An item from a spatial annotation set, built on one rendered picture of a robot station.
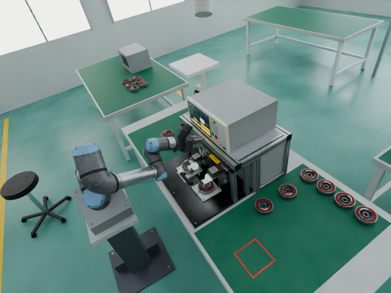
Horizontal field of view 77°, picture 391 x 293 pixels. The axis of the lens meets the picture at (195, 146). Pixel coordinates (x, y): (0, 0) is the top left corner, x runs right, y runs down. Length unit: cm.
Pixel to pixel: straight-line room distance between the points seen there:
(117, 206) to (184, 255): 91
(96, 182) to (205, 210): 78
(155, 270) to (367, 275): 155
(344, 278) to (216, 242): 66
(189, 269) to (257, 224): 93
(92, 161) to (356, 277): 137
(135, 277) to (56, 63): 461
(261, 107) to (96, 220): 124
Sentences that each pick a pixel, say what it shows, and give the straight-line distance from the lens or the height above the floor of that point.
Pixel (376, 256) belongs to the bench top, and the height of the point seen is 75.
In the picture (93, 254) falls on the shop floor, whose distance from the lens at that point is 271.
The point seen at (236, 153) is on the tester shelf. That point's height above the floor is 111.
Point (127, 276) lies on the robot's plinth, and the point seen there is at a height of 2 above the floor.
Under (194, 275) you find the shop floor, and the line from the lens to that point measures 231.
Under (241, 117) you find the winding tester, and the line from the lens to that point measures 141.
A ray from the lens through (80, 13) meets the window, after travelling 583.
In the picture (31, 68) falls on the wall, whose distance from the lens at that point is 595.
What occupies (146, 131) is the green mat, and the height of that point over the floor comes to 75.
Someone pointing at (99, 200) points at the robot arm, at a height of 107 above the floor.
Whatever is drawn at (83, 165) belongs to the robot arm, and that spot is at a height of 146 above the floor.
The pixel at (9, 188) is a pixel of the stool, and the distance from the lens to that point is 300.
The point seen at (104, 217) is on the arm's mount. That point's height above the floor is 84.
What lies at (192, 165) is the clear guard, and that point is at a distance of 151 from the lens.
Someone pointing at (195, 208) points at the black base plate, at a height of 77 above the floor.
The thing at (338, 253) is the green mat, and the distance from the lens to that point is 160.
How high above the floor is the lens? 213
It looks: 41 degrees down
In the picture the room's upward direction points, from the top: 11 degrees counter-clockwise
